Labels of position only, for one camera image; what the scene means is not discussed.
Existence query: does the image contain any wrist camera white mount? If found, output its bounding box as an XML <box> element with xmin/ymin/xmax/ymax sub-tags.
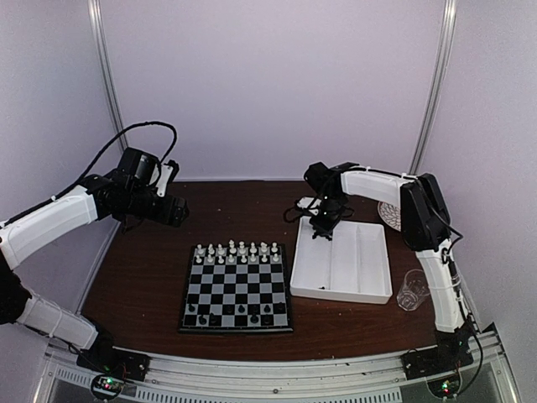
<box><xmin>154</xmin><ymin>160</ymin><xmax>180</xmax><ymax>197</ymax></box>
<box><xmin>295</xmin><ymin>196</ymin><xmax>321</xmax><ymax>215</ymax></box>

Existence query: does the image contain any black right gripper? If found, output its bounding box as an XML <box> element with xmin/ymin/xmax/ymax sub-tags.
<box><xmin>311</xmin><ymin>193</ymin><xmax>347</xmax><ymax>236</ymax></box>

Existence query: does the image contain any aluminium frame post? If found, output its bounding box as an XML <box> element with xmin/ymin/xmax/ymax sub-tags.
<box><xmin>409</xmin><ymin>0</ymin><xmax>457</xmax><ymax>175</ymax></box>
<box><xmin>87</xmin><ymin>0</ymin><xmax>123</xmax><ymax>132</ymax></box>

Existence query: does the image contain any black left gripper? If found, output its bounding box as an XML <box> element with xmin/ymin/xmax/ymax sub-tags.
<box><xmin>125</xmin><ymin>186</ymin><xmax>189</xmax><ymax>227</ymax></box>

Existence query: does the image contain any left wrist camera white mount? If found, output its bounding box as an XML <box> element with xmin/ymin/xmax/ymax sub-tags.
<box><xmin>154</xmin><ymin>160</ymin><xmax>180</xmax><ymax>197</ymax></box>

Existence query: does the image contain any black white chess board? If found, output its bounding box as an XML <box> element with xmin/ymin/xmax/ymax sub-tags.
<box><xmin>178</xmin><ymin>246</ymin><xmax>293</xmax><ymax>334</ymax></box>

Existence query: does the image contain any front aluminium rail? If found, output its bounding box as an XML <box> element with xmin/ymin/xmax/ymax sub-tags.
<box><xmin>41</xmin><ymin>331</ymin><xmax>513</xmax><ymax>403</ymax></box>

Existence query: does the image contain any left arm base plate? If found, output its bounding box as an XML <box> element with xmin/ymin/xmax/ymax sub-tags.
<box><xmin>76</xmin><ymin>349</ymin><xmax>150</xmax><ymax>381</ymax></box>

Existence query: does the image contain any patterned ceramic plate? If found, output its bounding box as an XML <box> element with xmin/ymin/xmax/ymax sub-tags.
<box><xmin>378</xmin><ymin>201</ymin><xmax>401</xmax><ymax>232</ymax></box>

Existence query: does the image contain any clear drinking glass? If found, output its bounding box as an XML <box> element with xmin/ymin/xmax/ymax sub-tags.
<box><xmin>396</xmin><ymin>269</ymin><xmax>430</xmax><ymax>311</ymax></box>

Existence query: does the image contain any white chess pieces row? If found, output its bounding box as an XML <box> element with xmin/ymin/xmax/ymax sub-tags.
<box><xmin>190</xmin><ymin>239</ymin><xmax>284</xmax><ymax>265</ymax></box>

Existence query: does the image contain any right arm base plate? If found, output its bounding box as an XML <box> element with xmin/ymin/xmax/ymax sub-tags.
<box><xmin>400</xmin><ymin>347</ymin><xmax>474</xmax><ymax>380</ymax></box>

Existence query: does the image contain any left aluminium frame post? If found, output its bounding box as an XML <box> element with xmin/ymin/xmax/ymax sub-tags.
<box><xmin>87</xmin><ymin>0</ymin><xmax>123</xmax><ymax>132</ymax></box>

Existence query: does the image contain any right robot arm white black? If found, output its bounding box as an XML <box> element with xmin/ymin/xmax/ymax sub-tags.
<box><xmin>302</xmin><ymin>162</ymin><xmax>472</xmax><ymax>371</ymax></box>

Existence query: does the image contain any black chess pieces pile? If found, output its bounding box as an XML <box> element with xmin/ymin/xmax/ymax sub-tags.
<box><xmin>312</xmin><ymin>230</ymin><xmax>333</xmax><ymax>241</ymax></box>

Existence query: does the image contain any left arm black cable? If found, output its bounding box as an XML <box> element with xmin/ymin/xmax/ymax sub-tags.
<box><xmin>54</xmin><ymin>121</ymin><xmax>180</xmax><ymax>198</ymax></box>

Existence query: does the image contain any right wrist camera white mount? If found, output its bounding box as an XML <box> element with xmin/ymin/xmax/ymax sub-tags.
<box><xmin>295</xmin><ymin>196</ymin><xmax>321</xmax><ymax>215</ymax></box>

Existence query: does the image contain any white plastic compartment tray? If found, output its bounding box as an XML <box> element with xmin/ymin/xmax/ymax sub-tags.
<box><xmin>290</xmin><ymin>217</ymin><xmax>393</xmax><ymax>305</ymax></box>

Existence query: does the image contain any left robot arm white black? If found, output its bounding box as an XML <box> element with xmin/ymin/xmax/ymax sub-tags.
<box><xmin>1</xmin><ymin>148</ymin><xmax>189</xmax><ymax>373</ymax></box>

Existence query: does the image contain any right aluminium frame post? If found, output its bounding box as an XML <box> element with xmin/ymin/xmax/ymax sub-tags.
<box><xmin>409</xmin><ymin>0</ymin><xmax>457</xmax><ymax>175</ymax></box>

